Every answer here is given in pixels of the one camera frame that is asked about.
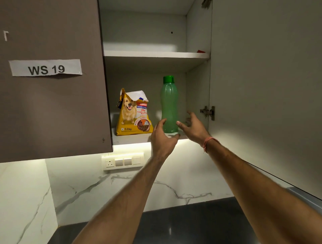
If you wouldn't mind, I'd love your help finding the person's left hand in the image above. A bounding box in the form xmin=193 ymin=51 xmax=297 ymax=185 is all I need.
xmin=150 ymin=118 xmax=180 ymax=161

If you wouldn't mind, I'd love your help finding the person's left forearm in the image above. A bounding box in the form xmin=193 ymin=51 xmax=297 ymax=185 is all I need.
xmin=73 ymin=155 xmax=166 ymax=244

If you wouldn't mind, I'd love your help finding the pink thread bracelet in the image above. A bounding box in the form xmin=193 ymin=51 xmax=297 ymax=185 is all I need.
xmin=202 ymin=136 xmax=221 ymax=154

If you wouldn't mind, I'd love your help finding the metal door hinge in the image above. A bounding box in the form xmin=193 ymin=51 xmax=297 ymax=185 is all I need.
xmin=200 ymin=105 xmax=216 ymax=121

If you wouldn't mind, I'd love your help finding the white cabinet shelf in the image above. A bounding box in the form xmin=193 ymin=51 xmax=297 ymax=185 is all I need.
xmin=103 ymin=50 xmax=211 ymax=60

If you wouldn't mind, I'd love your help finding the person's right hand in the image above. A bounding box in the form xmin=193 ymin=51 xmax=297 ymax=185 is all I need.
xmin=176 ymin=111 xmax=211 ymax=147

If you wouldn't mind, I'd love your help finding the brown wall cabinet door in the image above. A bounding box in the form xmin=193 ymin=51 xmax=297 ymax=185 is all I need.
xmin=0 ymin=0 xmax=113 ymax=163
xmin=208 ymin=0 xmax=322 ymax=200

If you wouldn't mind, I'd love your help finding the white switch panel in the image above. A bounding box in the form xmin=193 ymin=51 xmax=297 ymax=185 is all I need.
xmin=101 ymin=152 xmax=145 ymax=171

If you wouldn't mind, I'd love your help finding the white wall cabinet interior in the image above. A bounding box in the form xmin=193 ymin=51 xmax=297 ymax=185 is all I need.
xmin=98 ymin=0 xmax=213 ymax=146

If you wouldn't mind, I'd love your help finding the green water bottle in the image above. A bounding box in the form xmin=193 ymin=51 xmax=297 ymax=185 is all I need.
xmin=160 ymin=75 xmax=179 ymax=134

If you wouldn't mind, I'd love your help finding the person's right forearm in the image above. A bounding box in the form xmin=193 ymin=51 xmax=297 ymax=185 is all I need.
xmin=205 ymin=139 xmax=322 ymax=244

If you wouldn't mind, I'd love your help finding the yellow dog food bag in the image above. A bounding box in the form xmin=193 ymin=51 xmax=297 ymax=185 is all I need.
xmin=115 ymin=88 xmax=154 ymax=136

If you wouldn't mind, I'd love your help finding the white paper label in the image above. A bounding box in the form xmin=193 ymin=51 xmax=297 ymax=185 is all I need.
xmin=9 ymin=59 xmax=83 ymax=77

